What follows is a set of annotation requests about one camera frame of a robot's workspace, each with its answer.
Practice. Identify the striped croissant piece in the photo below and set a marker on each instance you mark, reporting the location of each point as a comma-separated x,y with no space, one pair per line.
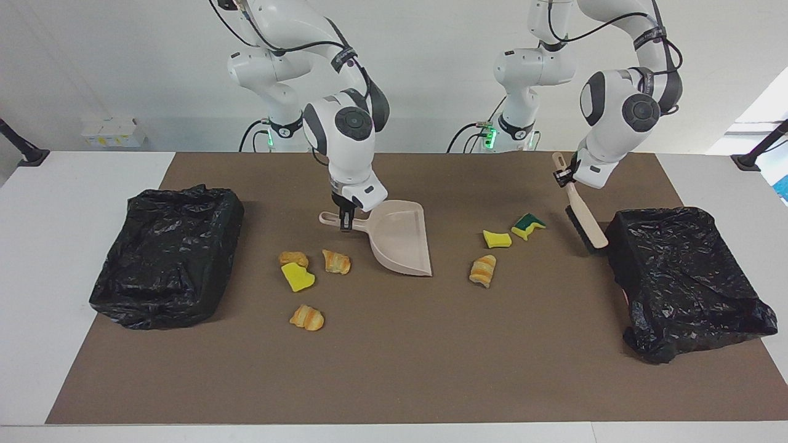
307,318
483,271
337,263

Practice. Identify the green and yellow sponge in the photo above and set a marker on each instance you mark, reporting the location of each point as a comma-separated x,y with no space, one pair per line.
526,229

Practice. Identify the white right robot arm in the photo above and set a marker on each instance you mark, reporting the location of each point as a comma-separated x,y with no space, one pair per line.
348,123

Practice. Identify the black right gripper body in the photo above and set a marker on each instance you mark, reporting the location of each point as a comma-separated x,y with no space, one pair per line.
343,205

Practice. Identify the white cardboard box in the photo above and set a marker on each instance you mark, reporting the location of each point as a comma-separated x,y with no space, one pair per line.
114,132

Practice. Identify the plain yellow sponge piece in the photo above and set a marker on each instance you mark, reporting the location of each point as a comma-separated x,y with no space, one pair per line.
497,239

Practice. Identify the brown table mat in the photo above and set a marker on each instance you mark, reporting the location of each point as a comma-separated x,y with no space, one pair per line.
523,369

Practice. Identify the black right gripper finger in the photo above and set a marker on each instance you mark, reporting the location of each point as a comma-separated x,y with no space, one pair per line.
349,221

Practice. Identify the black bag lined bin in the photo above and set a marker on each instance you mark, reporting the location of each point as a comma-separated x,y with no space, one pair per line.
166,258
683,277

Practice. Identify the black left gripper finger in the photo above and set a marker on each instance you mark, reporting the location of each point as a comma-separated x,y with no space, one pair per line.
564,176

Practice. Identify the yellow sponge chunk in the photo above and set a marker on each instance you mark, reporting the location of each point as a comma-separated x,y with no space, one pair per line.
298,278

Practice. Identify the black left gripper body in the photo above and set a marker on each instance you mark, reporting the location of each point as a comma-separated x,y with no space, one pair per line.
576,167

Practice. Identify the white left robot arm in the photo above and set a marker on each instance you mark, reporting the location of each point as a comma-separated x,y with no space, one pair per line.
615,111

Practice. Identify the black camera stand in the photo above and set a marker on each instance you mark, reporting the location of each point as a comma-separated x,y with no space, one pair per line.
24,151
760,149

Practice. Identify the small brown bread roll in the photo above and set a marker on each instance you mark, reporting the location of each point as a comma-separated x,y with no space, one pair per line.
292,258

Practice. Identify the beige plastic dustpan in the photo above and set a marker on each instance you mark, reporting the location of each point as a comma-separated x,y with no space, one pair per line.
400,240

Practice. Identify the blue object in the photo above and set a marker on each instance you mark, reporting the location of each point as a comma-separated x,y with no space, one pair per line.
783,187

